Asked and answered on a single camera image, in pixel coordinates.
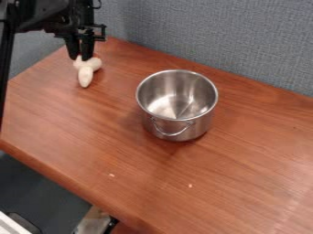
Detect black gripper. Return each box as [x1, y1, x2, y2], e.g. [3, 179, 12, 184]
[44, 0, 106, 61]

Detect white toy mushroom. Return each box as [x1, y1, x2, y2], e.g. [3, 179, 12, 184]
[73, 56, 102, 88]

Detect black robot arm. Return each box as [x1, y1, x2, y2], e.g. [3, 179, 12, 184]
[0, 0, 106, 129]

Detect stainless steel pot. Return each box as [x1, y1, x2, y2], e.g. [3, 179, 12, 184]
[135, 69, 219, 142]

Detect white and black floor object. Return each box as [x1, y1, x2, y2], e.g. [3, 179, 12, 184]
[0, 211, 41, 234]

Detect table leg bracket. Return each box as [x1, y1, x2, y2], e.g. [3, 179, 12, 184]
[72, 206, 119, 234]

